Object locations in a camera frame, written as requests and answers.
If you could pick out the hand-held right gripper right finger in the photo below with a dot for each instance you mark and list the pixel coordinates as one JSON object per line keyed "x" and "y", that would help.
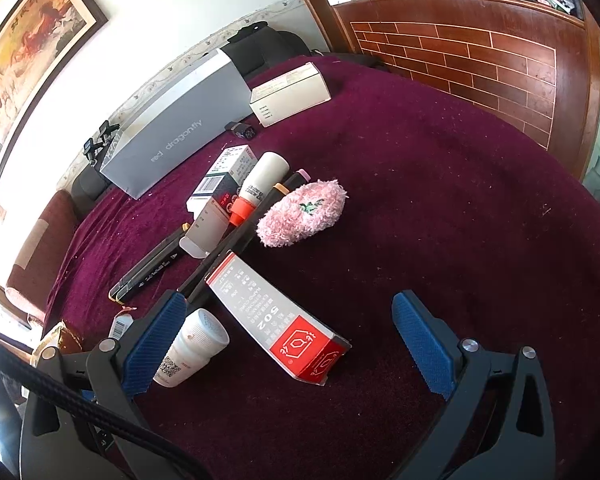
{"x": 422, "y": 345}

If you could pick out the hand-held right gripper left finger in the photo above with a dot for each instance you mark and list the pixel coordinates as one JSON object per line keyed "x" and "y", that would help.
{"x": 155, "y": 345}

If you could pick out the white pill bottle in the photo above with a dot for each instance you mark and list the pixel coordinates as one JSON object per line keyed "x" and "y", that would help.
{"x": 192, "y": 350}

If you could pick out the red and white glue box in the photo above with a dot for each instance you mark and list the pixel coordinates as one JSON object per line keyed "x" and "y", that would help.
{"x": 280, "y": 320}

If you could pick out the black marker with pink caps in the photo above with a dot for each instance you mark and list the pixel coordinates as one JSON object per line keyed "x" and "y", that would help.
{"x": 260, "y": 230}

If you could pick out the pink fluffy pouch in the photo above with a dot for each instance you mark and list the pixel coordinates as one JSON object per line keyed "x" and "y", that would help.
{"x": 300, "y": 212}

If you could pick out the white barcode tag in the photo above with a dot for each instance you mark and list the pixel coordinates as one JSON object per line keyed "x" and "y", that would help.
{"x": 120, "y": 325}

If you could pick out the black marker with yellow cap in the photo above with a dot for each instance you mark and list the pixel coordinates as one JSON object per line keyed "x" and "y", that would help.
{"x": 150, "y": 277}
{"x": 152, "y": 257}

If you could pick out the golden foil packet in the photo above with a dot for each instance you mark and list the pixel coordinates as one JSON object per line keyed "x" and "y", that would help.
{"x": 65, "y": 340}

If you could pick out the black marker with orange cap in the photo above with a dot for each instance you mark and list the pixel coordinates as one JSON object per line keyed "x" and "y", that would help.
{"x": 215, "y": 265}

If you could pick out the white open carton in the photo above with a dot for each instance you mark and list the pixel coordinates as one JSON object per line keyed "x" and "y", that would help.
{"x": 210, "y": 225}

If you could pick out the maroon velvet cloth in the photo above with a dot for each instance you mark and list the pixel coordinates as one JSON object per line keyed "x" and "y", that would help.
{"x": 430, "y": 200}

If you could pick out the brown cushioned chair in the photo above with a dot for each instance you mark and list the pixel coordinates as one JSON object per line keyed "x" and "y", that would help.
{"x": 40, "y": 250}

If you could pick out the dark cushion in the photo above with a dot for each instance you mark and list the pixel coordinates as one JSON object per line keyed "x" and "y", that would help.
{"x": 87, "y": 187}

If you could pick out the red and white medicine box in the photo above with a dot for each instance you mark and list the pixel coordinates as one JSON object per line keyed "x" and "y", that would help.
{"x": 222, "y": 170}

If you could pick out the white bottle with orange cap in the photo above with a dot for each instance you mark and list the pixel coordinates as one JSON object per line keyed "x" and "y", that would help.
{"x": 262, "y": 175}

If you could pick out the grey shoe box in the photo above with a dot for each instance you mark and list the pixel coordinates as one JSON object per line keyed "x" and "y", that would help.
{"x": 170, "y": 130}

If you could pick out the small black battery pack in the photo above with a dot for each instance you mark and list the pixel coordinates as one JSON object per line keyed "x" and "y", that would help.
{"x": 241, "y": 130}

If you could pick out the white cardboard box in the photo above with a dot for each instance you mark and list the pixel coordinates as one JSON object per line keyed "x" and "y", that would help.
{"x": 290, "y": 90}

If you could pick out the wooden brick-pattern counter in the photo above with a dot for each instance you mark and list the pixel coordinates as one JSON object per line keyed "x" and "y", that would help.
{"x": 480, "y": 50}

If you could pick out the framed horse painting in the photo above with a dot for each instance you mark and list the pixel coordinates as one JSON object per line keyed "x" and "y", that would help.
{"x": 25, "y": 60}

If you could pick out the black bag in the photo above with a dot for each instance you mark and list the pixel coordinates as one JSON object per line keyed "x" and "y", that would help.
{"x": 270, "y": 50}

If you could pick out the wooden pillar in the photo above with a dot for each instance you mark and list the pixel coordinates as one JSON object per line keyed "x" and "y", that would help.
{"x": 315, "y": 5}

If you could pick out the black clip mount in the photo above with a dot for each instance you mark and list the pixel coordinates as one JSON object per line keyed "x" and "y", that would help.
{"x": 100, "y": 142}

